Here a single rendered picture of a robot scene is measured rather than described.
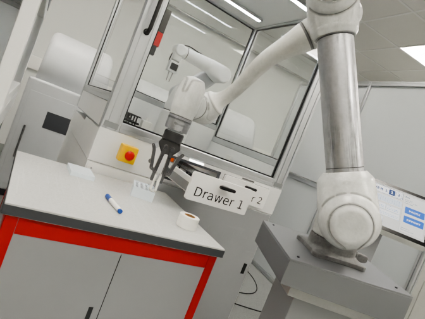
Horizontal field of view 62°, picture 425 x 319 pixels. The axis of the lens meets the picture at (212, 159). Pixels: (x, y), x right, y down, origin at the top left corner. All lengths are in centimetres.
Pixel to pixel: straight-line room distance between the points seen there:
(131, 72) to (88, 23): 332
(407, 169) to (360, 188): 193
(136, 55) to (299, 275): 103
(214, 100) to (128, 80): 37
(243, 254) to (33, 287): 122
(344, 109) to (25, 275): 91
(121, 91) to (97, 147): 25
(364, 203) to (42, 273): 82
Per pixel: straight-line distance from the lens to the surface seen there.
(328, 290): 111
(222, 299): 206
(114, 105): 151
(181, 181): 144
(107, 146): 153
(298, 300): 119
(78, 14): 482
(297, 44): 124
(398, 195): 216
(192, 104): 128
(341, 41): 105
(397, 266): 278
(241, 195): 146
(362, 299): 116
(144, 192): 134
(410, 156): 293
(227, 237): 188
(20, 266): 100
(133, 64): 152
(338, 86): 102
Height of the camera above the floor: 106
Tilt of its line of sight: 3 degrees down
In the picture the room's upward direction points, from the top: 22 degrees clockwise
